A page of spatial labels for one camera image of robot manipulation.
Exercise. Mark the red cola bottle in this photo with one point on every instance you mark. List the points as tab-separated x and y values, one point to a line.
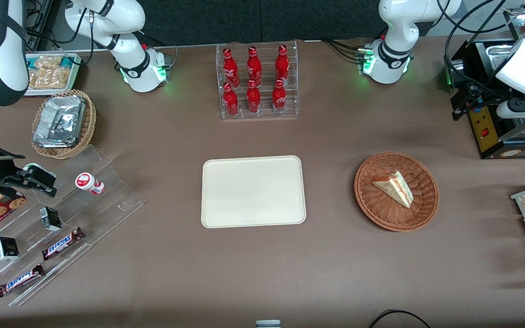
230	68
279	97
253	98
254	67
282	64
230	100

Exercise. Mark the light tan wicker basket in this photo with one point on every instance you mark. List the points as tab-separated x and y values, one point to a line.
90	123

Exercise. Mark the brown round wicker basket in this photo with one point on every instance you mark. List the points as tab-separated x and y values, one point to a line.
381	212

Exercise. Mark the white snack tray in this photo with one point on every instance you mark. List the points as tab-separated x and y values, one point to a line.
76	73

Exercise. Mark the clear acrylic stepped shelf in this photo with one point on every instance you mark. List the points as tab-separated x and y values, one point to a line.
112	200

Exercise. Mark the brown Snickers bar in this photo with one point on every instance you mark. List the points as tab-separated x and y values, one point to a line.
62	243
20	280

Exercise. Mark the triangle sandwich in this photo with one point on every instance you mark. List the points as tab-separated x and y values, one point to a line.
397	189

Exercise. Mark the clear bag of snacks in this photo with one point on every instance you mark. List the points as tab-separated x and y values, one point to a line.
50	73

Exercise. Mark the small black carton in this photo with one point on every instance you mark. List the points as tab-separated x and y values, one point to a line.
51	219
6	248

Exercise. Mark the cream plastic tray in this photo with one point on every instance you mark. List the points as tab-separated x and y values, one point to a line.
253	191

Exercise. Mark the silver foil tray stack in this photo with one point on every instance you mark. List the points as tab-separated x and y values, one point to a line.
59	120

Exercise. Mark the clear acrylic bottle rack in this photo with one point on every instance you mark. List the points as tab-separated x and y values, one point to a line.
265	114

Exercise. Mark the white red-capped small bottle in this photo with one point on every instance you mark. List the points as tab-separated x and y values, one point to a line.
88	183

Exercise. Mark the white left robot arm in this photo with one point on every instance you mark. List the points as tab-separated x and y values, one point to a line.
397	23

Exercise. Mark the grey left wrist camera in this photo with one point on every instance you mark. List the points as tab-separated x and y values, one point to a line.
524	110

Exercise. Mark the black machine with yellow panel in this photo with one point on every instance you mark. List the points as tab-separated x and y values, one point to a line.
483	132

